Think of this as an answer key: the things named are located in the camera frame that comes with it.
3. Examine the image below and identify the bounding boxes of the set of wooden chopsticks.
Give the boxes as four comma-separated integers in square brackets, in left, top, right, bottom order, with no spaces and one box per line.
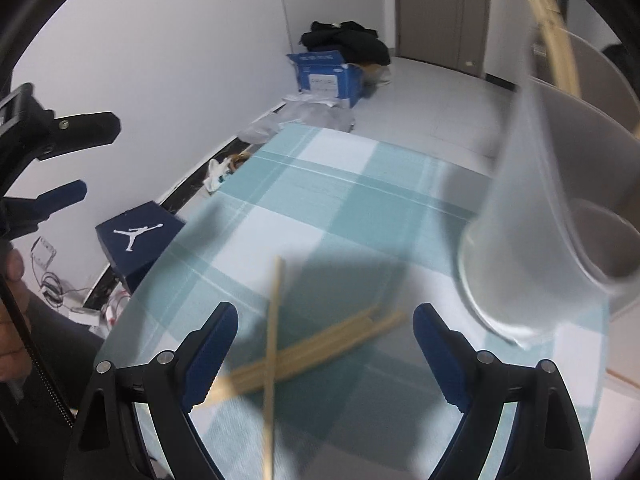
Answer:
[204,255,407,480]

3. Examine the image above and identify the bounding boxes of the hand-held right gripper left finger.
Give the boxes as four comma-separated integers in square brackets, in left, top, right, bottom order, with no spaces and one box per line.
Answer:
[64,301,240,480]

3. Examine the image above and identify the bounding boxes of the tangled white cables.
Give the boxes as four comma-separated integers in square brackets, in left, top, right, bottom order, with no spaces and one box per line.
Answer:
[30,237,98,316]

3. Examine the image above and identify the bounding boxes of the white cabinet with tan trim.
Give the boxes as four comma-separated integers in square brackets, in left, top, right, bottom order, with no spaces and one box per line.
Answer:
[602,285,640,396]

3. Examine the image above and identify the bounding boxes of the pile of black clothes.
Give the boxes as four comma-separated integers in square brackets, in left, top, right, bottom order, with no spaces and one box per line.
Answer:
[300,20,392,66]

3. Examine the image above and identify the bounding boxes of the navy shoe box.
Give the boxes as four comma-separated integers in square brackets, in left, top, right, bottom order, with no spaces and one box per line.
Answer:
[95,201,187,295]

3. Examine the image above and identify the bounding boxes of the person's left hand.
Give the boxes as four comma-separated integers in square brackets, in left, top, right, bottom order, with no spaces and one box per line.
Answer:
[0,246,35,382]

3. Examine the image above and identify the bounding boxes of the teal checked table mat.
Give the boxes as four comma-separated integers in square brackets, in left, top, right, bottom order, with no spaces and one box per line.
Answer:
[97,125,608,480]

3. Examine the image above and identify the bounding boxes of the grey plastic mailing bag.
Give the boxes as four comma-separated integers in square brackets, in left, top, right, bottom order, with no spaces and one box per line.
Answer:
[237,97,356,146]

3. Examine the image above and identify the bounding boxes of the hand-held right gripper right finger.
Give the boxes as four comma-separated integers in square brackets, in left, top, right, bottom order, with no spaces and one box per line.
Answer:
[413,303,591,480]

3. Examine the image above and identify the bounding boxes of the blue cardboard box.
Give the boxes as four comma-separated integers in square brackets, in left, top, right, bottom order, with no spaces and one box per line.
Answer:
[286,50,366,108]

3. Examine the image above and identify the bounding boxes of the translucent white chopstick holder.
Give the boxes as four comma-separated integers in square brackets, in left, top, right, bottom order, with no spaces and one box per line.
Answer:
[457,20,640,351]

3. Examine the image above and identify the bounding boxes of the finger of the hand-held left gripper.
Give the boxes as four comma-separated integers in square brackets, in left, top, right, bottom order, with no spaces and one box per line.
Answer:
[0,179,88,242]
[35,110,122,162]

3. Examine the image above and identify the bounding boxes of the grey-brown door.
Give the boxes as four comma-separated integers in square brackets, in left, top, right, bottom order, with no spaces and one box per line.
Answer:
[392,0,493,78]

